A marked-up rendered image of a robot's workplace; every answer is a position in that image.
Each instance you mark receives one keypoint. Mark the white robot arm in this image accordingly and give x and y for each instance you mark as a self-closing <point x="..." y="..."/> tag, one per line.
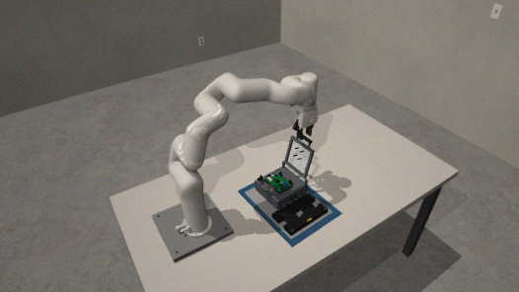
<point x="215" y="115"/>

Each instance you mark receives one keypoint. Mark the green circuit board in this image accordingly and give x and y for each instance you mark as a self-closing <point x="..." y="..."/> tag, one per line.
<point x="278" y="182"/>

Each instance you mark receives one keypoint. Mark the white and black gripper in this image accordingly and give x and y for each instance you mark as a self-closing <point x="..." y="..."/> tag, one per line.
<point x="305" y="118"/>

